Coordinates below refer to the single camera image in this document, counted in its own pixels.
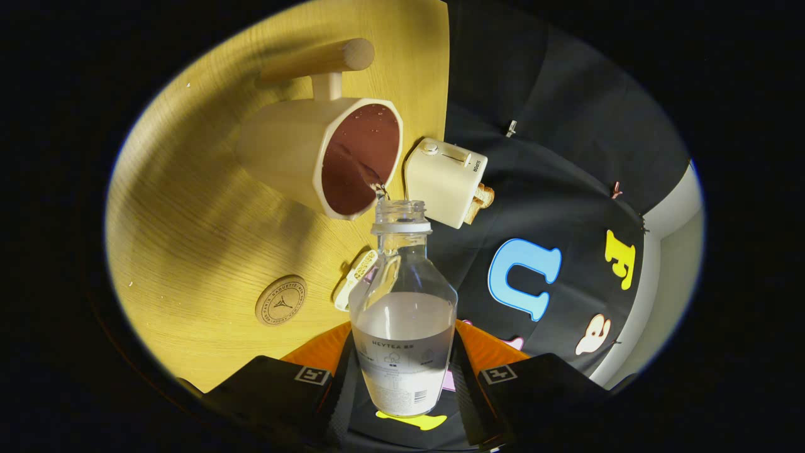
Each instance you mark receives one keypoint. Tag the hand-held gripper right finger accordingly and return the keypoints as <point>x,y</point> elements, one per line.
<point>534,393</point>

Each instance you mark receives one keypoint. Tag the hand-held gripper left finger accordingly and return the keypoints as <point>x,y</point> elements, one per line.
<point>277,393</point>

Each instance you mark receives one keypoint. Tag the round wooden coaster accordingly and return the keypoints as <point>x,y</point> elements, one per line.
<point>281,301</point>

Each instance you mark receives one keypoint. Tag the clear juice bottle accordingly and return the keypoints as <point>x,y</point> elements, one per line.
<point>402,340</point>

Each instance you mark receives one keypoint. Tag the wooden table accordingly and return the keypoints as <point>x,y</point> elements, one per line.
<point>188,239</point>

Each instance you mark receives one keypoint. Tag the toast slice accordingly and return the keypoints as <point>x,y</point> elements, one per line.
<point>485,195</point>
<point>473,212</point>

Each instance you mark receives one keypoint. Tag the red clip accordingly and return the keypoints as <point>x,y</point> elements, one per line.
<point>616,190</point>

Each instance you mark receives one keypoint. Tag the cream toaster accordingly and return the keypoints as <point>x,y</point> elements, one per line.
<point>440,182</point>

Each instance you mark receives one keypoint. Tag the silver metal clip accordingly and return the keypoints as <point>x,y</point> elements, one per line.
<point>511,128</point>

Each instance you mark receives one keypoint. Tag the black backdrop cloth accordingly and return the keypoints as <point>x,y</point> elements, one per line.
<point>566,126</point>

